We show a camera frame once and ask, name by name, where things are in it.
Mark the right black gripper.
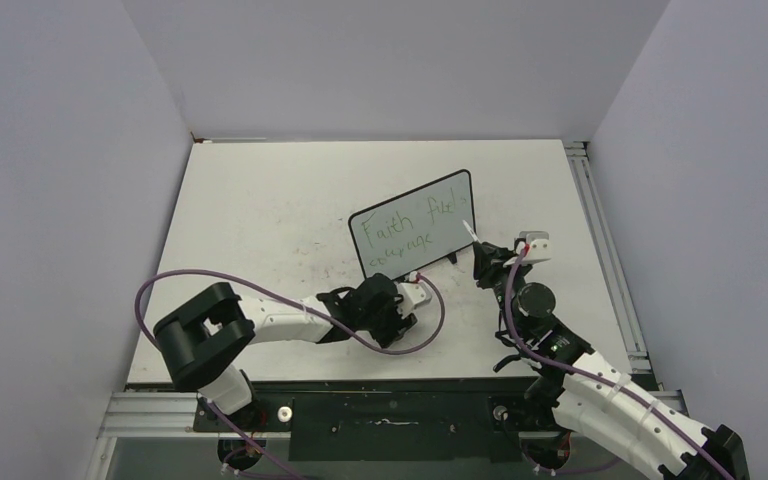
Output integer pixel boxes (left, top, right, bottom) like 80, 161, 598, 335
474, 242, 534, 340

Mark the white whiteboard marker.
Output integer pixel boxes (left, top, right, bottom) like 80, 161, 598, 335
462, 220, 480, 243

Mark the black framed small whiteboard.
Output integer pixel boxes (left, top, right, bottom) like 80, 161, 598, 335
348, 169, 477, 279

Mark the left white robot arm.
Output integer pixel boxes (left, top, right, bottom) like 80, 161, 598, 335
153, 274, 430, 431

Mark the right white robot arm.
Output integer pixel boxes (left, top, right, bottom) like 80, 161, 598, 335
472, 238, 750, 479

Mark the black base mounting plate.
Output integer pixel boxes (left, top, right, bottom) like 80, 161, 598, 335
193, 377, 574, 467

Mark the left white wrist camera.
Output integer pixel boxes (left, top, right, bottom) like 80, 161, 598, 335
396, 282, 432, 318

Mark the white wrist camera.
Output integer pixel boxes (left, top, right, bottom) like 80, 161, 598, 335
504, 230, 553, 266
396, 282, 432, 318

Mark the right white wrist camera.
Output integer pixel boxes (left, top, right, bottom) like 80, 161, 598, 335
504, 230, 553, 266

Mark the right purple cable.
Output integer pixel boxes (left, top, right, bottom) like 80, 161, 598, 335
503, 245, 738, 480

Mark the aluminium rail right side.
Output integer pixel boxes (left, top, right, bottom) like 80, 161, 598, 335
563, 142, 653, 375

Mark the aluminium front frame rail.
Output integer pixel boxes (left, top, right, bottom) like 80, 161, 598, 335
85, 390, 702, 480

